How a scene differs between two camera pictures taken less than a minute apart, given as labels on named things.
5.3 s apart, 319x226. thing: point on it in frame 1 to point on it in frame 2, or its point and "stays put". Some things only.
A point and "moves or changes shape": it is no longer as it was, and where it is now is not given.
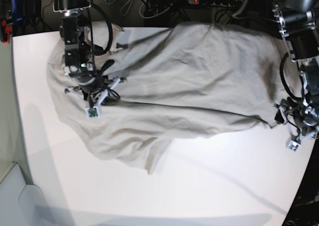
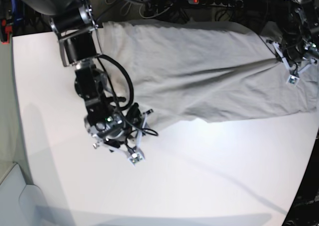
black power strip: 216,1 stays put
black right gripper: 305,113 to 297,48
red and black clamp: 5,32 stays put
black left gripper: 91,81 to 117,129
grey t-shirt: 179,82 moves or changes shape
